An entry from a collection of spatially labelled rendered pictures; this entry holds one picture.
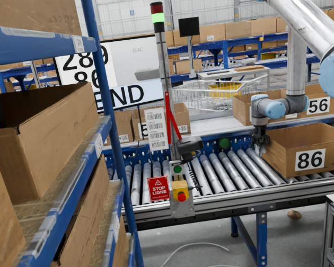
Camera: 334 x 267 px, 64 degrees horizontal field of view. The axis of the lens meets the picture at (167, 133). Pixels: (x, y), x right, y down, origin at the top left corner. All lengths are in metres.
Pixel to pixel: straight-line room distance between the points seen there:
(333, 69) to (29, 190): 0.89
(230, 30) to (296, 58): 5.11
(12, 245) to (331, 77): 0.94
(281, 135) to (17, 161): 1.61
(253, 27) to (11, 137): 6.48
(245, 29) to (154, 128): 5.59
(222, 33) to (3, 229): 6.32
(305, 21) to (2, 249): 1.11
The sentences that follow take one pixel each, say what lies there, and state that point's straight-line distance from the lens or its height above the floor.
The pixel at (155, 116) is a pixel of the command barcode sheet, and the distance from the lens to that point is 1.18.
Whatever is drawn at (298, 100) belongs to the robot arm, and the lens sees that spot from 1.52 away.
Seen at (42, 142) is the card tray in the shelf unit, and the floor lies 1.40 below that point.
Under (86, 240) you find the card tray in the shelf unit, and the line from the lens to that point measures 0.56.
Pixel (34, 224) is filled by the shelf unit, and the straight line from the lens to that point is 0.35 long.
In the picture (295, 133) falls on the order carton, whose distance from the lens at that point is 1.85.
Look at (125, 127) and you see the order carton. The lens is 1.83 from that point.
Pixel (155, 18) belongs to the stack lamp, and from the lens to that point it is 1.15.
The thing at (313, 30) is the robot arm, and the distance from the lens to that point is 1.13.
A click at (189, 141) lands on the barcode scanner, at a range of 1.18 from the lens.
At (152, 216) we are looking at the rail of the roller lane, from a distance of 1.41.
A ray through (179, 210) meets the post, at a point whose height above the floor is 0.71.
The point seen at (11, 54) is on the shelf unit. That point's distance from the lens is 0.31.
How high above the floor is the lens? 1.51
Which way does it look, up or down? 19 degrees down
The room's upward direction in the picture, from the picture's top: 8 degrees counter-clockwise
